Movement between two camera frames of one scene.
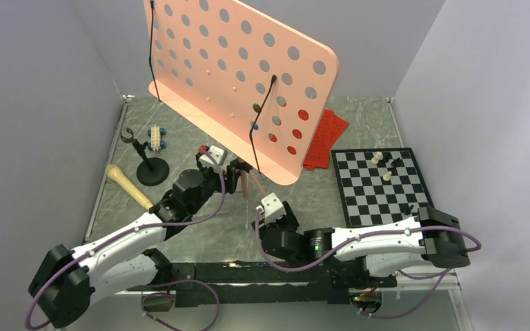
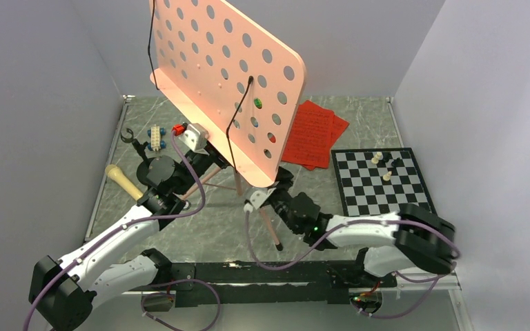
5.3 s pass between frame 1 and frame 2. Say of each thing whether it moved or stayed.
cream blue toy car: stayed
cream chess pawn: stayed
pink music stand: moved
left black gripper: moved
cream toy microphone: stayed
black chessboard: stayed
